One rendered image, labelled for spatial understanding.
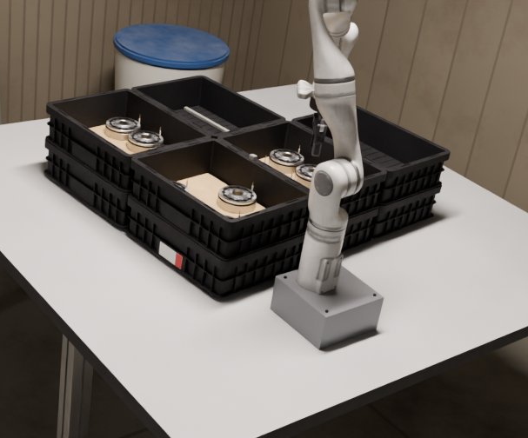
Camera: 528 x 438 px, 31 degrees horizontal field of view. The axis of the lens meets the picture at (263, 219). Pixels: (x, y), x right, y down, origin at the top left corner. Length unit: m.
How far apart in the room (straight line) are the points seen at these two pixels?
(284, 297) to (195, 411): 0.43
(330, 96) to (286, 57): 3.00
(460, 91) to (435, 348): 2.09
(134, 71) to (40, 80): 0.66
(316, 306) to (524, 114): 2.04
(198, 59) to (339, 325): 2.15
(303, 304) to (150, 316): 0.37
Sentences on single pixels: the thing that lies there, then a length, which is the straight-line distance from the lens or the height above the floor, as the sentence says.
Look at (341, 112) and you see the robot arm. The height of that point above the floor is 1.24.
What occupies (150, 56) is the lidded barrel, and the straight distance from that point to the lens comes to 4.20.
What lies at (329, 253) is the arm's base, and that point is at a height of 0.91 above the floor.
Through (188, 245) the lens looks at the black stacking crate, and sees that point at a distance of 2.43.
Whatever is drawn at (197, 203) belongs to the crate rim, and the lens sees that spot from 2.36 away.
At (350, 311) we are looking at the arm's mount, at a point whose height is 0.79.
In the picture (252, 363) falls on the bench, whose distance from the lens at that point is 2.22.
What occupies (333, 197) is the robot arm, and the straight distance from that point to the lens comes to 2.19.
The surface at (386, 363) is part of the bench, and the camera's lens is 2.32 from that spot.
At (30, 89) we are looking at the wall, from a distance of 4.76.
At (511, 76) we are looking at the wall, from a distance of 4.15.
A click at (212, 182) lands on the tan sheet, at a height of 0.83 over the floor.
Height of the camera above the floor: 2.01
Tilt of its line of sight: 28 degrees down
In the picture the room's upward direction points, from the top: 9 degrees clockwise
